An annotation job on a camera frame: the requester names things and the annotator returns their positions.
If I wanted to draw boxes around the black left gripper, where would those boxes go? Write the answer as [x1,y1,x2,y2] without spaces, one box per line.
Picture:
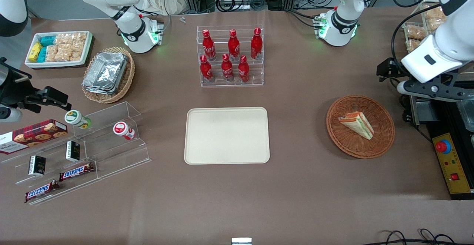
[377,57,474,102]

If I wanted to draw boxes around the red cola bottle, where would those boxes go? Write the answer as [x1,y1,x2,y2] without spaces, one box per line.
[200,55,214,83]
[202,29,217,61]
[227,29,240,61]
[221,54,235,82]
[237,55,250,83]
[250,27,263,60]

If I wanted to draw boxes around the black floor cables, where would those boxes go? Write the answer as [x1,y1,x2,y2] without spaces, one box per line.
[364,228,474,245]

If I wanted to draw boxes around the Snickers chocolate bar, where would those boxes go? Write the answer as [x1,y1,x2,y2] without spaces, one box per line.
[24,180,60,204]
[59,162,95,182]

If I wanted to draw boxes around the yellow emergency stop box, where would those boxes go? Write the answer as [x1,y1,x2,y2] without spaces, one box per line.
[432,132,473,195]

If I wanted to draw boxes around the clear container of breads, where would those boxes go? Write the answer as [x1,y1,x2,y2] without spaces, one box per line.
[403,0,447,55]

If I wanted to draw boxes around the red lidded cup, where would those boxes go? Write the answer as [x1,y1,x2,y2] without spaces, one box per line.
[113,121,136,140]

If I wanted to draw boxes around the clear bag of crackers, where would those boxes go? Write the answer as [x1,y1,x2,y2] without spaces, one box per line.
[45,44,60,63]
[56,33,88,62]

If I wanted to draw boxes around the small black box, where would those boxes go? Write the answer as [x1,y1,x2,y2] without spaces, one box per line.
[66,140,81,163]
[28,155,47,176]

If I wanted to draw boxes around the oval light wicker basket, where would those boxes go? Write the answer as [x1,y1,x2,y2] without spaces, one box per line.
[81,46,136,104]

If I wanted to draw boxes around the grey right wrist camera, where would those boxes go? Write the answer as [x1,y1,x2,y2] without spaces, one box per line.
[0,106,23,123]

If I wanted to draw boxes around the yellow snack packet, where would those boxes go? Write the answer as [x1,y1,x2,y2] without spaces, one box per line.
[28,42,43,63]

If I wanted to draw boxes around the cream plastic tray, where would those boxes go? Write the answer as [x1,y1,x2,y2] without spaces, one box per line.
[184,107,271,165]

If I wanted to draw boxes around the triangle sandwich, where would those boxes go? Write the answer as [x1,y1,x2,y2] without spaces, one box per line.
[338,111,375,141]

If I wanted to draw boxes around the green lidded cup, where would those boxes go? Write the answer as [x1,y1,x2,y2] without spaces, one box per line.
[64,109,92,130]

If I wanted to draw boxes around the clear acrylic stepped shelf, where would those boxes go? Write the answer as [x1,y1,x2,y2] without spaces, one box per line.
[73,101,152,179]
[0,126,100,206]

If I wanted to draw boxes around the black coiled cable bundle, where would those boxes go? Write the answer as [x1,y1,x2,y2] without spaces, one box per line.
[214,0,268,13]

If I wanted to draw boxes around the red cookie box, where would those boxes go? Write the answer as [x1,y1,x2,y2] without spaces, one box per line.
[0,119,69,155]

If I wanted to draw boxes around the black aluminium frame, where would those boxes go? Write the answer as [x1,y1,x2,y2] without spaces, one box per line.
[407,96,474,201]

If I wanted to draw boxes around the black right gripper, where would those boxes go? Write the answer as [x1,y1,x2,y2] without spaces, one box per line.
[0,57,71,114]

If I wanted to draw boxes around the stack of foil trays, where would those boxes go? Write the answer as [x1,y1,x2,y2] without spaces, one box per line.
[82,52,128,96]

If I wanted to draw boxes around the clear acrylic bottle rack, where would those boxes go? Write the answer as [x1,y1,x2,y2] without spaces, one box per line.
[196,25,265,87]

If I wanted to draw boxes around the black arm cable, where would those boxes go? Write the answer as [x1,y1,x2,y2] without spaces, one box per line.
[390,0,442,67]

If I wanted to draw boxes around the round brown wicker basket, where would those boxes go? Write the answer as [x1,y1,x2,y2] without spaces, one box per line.
[326,95,395,159]

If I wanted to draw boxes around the white rectangular snack tray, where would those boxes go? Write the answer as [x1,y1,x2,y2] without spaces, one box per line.
[24,30,93,69]

